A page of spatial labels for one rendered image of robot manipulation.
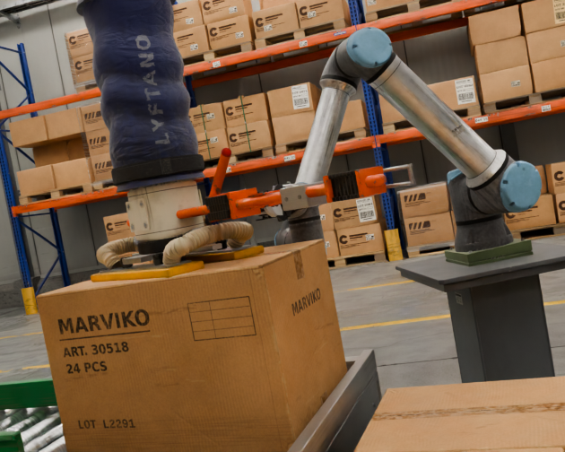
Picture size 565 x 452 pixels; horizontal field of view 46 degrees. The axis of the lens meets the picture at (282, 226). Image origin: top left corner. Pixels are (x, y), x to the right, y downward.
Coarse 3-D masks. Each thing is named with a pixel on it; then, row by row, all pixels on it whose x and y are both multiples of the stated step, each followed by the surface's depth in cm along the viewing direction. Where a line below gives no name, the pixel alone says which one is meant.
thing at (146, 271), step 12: (132, 264) 163; (144, 264) 164; (156, 264) 152; (180, 264) 149; (192, 264) 148; (96, 276) 165; (108, 276) 161; (120, 276) 157; (132, 276) 153; (144, 276) 150; (156, 276) 147; (168, 276) 144
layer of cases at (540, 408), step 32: (480, 384) 161; (512, 384) 157; (544, 384) 153; (384, 416) 151; (416, 416) 148; (448, 416) 144; (480, 416) 141; (512, 416) 138; (544, 416) 135; (384, 448) 133; (416, 448) 130; (448, 448) 128; (480, 448) 126; (512, 448) 123; (544, 448) 120
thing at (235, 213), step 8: (232, 192) 142; (240, 192) 143; (248, 192) 145; (256, 192) 147; (208, 200) 145; (216, 200) 143; (224, 200) 141; (232, 200) 142; (208, 208) 147; (216, 208) 145; (224, 208) 143; (232, 208) 141; (248, 208) 145; (208, 216) 146; (216, 216) 144; (224, 216) 142; (232, 216) 141; (240, 216) 143
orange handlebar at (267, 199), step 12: (372, 180) 117; (384, 180) 118; (312, 192) 126; (324, 192) 124; (240, 204) 141; (252, 204) 138; (264, 204) 137; (276, 204) 138; (180, 216) 156; (192, 216) 154
